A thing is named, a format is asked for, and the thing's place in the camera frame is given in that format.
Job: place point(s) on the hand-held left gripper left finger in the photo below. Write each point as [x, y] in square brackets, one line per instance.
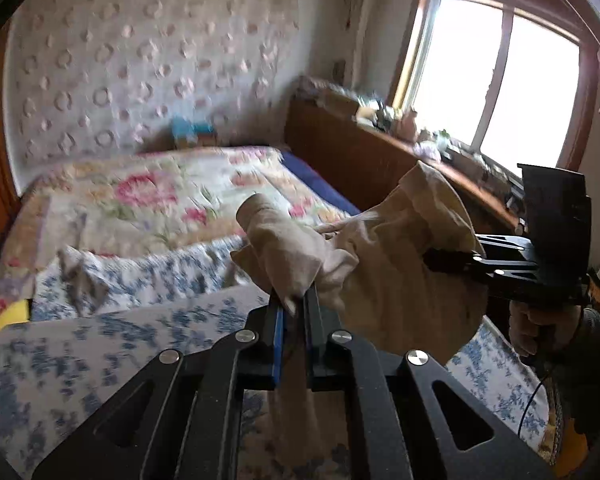
[278, 340]

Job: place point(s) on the blue box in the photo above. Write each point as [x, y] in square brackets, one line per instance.
[192, 132]

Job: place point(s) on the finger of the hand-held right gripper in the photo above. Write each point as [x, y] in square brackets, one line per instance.
[460, 261]

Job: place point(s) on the pink bottle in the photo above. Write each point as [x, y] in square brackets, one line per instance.
[410, 124]

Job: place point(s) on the circle patterned wall curtain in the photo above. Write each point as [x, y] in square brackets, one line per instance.
[130, 60]

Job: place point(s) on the wooden framed window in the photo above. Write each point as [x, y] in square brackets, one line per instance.
[455, 70]

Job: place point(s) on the blue floral bed sheet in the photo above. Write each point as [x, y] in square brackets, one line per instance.
[80, 360]

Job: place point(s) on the navy blue blanket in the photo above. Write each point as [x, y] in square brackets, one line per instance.
[315, 180]

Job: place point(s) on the grey beige cloth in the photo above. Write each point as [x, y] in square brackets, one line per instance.
[85, 275]

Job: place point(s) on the beige printed t-shirt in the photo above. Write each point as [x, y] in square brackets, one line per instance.
[390, 285]

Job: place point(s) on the pink floral quilt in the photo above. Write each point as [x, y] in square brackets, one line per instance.
[145, 195]

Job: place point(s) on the wooden windowsill cabinet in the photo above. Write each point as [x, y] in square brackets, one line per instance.
[370, 160]

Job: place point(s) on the person's right forearm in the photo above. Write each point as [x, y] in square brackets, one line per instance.
[590, 360]

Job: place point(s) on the pink cloth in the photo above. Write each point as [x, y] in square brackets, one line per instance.
[425, 150]

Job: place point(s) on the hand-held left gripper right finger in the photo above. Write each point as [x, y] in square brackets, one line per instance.
[316, 345]

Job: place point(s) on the person's right hand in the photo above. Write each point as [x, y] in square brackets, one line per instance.
[535, 325]

